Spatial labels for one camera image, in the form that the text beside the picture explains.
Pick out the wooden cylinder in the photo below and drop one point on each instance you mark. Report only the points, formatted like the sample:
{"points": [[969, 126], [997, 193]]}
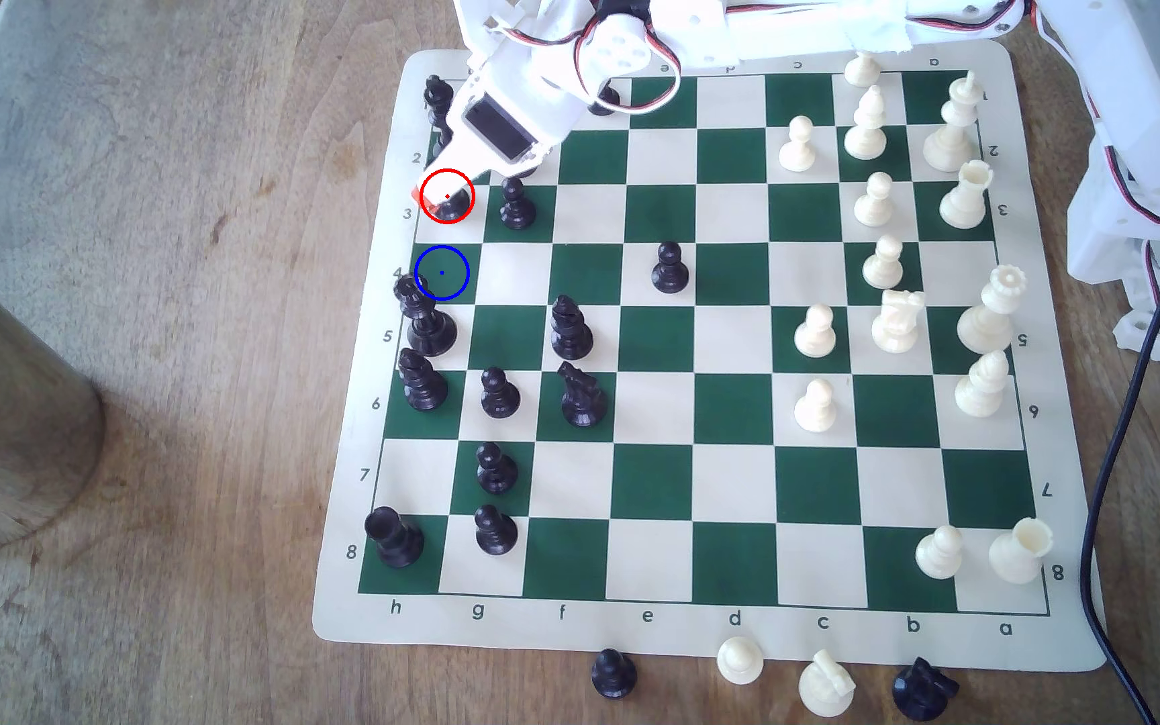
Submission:
{"points": [[6, 433]]}

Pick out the white knight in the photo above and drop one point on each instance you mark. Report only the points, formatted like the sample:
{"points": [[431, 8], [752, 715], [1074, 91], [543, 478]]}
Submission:
{"points": [[826, 690], [895, 324]]}

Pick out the black rook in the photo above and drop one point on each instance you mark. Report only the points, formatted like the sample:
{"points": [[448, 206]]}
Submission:
{"points": [[397, 542], [455, 209]]}

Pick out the black knight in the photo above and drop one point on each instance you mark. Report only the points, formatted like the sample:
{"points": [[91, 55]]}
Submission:
{"points": [[922, 693], [583, 403]]}

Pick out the white bishop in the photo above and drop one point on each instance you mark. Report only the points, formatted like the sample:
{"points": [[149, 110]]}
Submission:
{"points": [[981, 393], [865, 136]]}

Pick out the black queen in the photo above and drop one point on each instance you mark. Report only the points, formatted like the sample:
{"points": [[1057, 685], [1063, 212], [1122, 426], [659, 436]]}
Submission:
{"points": [[431, 330]]}

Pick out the white king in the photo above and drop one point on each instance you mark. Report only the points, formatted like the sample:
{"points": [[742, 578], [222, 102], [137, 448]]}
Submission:
{"points": [[951, 141]]}

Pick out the green and cream chess mat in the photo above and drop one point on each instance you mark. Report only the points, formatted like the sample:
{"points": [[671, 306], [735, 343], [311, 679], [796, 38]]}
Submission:
{"points": [[731, 503]]}

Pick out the black bishop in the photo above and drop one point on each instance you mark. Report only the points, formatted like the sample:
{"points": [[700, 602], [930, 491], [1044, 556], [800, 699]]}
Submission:
{"points": [[424, 388], [572, 340]]}

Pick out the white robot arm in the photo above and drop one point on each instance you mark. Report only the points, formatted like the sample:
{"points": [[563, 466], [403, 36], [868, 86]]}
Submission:
{"points": [[1124, 81]]}

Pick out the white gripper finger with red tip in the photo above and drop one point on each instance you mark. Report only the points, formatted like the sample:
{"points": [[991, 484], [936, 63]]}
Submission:
{"points": [[469, 176], [431, 179]]}

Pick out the black king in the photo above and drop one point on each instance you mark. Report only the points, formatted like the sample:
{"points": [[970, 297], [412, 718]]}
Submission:
{"points": [[436, 98]]}

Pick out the white rook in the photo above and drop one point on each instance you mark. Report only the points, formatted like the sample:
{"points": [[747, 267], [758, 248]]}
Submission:
{"points": [[1019, 554], [967, 201]]}

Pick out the white queen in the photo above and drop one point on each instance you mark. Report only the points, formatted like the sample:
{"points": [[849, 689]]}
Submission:
{"points": [[985, 324]]}

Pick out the white pawn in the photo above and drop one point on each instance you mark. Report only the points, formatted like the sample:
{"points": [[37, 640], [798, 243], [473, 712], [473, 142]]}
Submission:
{"points": [[940, 557], [862, 70], [883, 269], [816, 337], [740, 663], [816, 411], [797, 151], [874, 206]]}

